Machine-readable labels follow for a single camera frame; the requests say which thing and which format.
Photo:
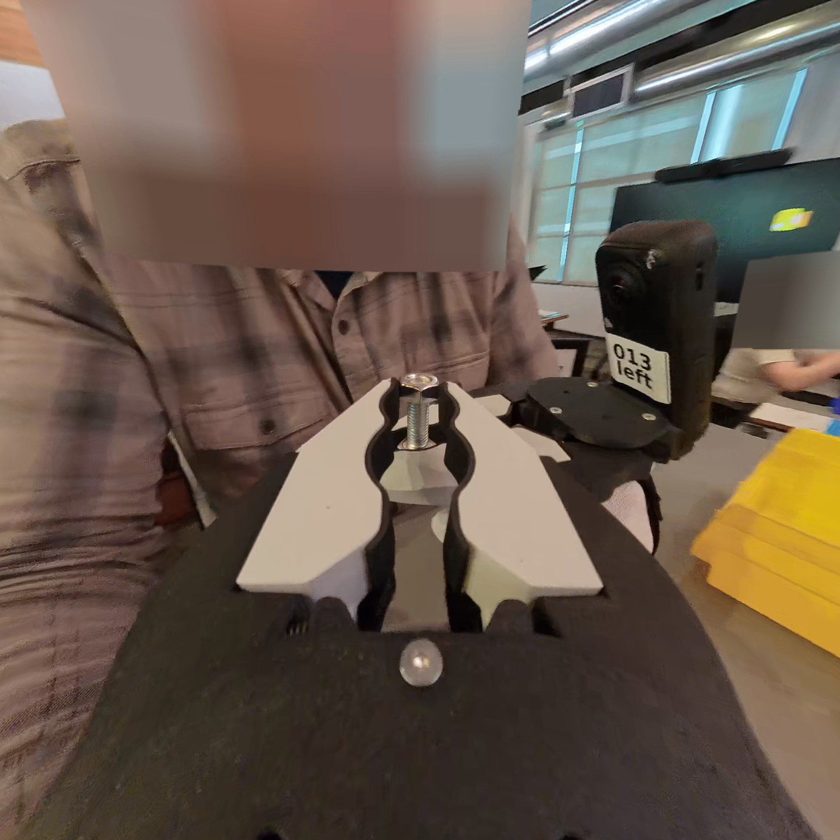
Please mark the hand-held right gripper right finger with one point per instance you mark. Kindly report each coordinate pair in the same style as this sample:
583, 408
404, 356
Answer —
525, 525

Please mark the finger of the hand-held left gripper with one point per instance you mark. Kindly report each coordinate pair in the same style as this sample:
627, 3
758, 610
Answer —
545, 446
490, 403

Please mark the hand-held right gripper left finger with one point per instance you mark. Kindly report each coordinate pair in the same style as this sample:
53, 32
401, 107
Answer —
315, 525

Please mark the silver hex bolt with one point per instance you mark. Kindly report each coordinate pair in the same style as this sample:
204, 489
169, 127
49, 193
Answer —
419, 383

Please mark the silver hex nut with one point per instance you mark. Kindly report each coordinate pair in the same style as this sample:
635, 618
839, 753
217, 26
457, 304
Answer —
418, 444

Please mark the yellow plastic bin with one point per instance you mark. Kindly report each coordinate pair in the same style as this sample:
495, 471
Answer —
775, 538

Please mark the person's left hand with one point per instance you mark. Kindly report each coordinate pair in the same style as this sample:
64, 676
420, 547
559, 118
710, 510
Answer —
634, 519

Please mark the black framed sign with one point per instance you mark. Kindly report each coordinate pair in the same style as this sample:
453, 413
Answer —
571, 357

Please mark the dark wall screen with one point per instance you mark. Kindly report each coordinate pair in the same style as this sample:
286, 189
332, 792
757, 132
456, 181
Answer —
761, 217

